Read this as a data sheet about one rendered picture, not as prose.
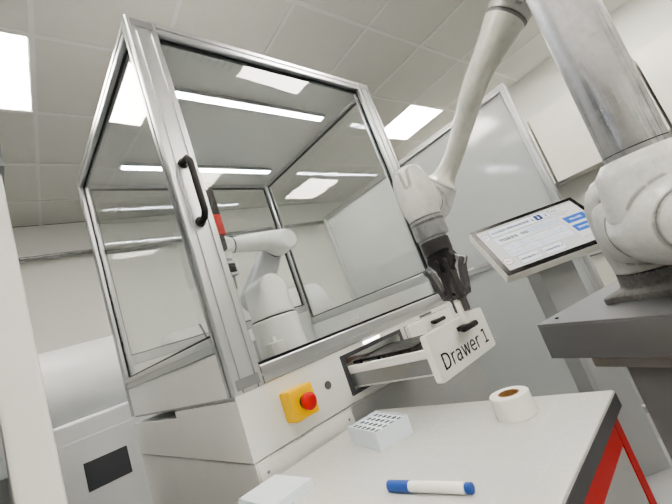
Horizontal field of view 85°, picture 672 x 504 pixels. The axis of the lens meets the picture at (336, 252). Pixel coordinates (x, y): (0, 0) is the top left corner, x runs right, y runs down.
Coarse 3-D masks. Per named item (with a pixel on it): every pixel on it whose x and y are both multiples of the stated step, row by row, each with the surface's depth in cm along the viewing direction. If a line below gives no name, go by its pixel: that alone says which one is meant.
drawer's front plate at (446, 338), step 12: (480, 312) 102; (444, 324) 92; (456, 324) 93; (480, 324) 100; (432, 336) 85; (444, 336) 88; (456, 336) 91; (468, 336) 94; (480, 336) 98; (492, 336) 102; (432, 348) 83; (444, 348) 86; (456, 348) 89; (480, 348) 96; (432, 360) 83; (444, 360) 85; (456, 360) 87; (468, 360) 91; (444, 372) 83; (456, 372) 86
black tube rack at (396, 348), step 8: (416, 336) 113; (392, 344) 114; (400, 344) 107; (408, 344) 101; (376, 352) 109; (384, 352) 103; (392, 352) 98; (400, 352) 96; (408, 352) 95; (360, 360) 107
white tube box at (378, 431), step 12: (360, 420) 84; (372, 420) 82; (384, 420) 79; (396, 420) 75; (408, 420) 76; (360, 432) 78; (372, 432) 73; (384, 432) 73; (396, 432) 74; (408, 432) 75; (360, 444) 79; (372, 444) 74; (384, 444) 72
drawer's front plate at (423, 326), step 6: (438, 312) 139; (444, 312) 142; (450, 312) 144; (426, 318) 133; (432, 318) 135; (450, 318) 143; (414, 324) 128; (420, 324) 130; (426, 324) 132; (432, 324) 134; (438, 324) 136; (408, 330) 125; (414, 330) 127; (420, 330) 129; (426, 330) 131; (408, 336) 125; (414, 336) 125
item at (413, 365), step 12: (372, 360) 118; (384, 360) 95; (396, 360) 92; (408, 360) 90; (420, 360) 87; (360, 372) 102; (372, 372) 98; (384, 372) 95; (396, 372) 93; (408, 372) 90; (420, 372) 87; (432, 372) 85; (360, 384) 102; (372, 384) 99
